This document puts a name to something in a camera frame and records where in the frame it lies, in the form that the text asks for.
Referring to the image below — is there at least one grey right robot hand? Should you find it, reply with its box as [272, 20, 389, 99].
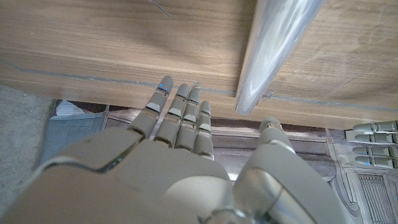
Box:
[0, 75, 348, 224]

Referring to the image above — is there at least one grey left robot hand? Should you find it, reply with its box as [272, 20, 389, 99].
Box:
[345, 120, 398, 170]

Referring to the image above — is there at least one clear plastic wrap roll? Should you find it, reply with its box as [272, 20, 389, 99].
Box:
[234, 0, 326, 116]

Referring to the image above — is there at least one grey-blue leaning board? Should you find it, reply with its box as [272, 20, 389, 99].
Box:
[40, 111, 108, 162]

